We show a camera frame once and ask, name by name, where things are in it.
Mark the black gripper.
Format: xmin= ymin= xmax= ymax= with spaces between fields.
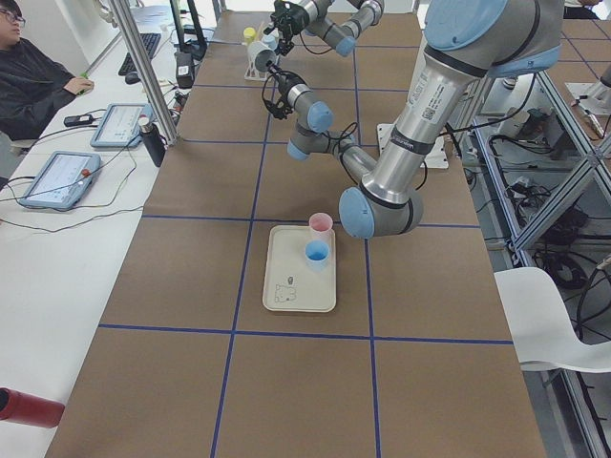
xmin=268 ymin=1 xmax=308 ymax=56
xmin=262 ymin=64 xmax=306 ymax=119

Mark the grey cup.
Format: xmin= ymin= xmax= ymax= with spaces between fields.
xmin=247 ymin=41 xmax=277 ymax=73

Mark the yellow cup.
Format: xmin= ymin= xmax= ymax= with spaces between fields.
xmin=242 ymin=27 xmax=258 ymax=45

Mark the light blue cup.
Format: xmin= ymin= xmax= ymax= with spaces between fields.
xmin=305 ymin=239 xmax=330 ymax=272
xmin=262 ymin=34 xmax=278 ymax=51

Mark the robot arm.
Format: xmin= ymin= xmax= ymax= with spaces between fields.
xmin=261 ymin=0 xmax=563 ymax=239
xmin=263 ymin=0 xmax=385 ymax=56

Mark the pink cup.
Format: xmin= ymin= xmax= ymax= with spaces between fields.
xmin=308 ymin=212 xmax=333 ymax=243

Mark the black monitor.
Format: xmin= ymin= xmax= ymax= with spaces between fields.
xmin=169 ymin=0 xmax=207 ymax=61

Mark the black water bottle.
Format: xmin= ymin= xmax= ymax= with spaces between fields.
xmin=137 ymin=114 xmax=166 ymax=168

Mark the black keyboard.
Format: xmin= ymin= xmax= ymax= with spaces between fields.
xmin=117 ymin=31 xmax=162 ymax=77

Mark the black computer mouse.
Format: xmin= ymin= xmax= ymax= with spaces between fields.
xmin=124 ymin=72 xmax=140 ymax=85

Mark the teach pendant far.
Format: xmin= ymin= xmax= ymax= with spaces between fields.
xmin=90 ymin=103 xmax=154 ymax=149

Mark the teach pendant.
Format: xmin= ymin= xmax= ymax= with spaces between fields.
xmin=17 ymin=151 xmax=102 ymax=211
xmin=90 ymin=103 xmax=154 ymax=149

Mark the cream plastic tray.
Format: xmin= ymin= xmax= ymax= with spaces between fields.
xmin=263 ymin=225 xmax=336 ymax=313

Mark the small black device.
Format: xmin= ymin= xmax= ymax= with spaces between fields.
xmin=63 ymin=114 xmax=95 ymax=128

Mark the teach pendant near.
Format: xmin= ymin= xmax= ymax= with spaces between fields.
xmin=17 ymin=151 xmax=102 ymax=211

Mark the seated person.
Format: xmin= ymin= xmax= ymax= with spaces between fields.
xmin=1 ymin=1 xmax=95 ymax=140

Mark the white chair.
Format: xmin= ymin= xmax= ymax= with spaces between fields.
xmin=495 ymin=267 xmax=610 ymax=373

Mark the red bottle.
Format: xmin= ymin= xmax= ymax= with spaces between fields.
xmin=1 ymin=387 xmax=65 ymax=428

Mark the white wire cup rack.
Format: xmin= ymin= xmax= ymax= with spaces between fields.
xmin=242 ymin=23 xmax=274 ymax=81

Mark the aluminium frame post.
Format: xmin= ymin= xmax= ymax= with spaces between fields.
xmin=109 ymin=0 xmax=178 ymax=145

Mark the white pedestal column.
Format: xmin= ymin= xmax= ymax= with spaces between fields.
xmin=376 ymin=123 xmax=450 ymax=169

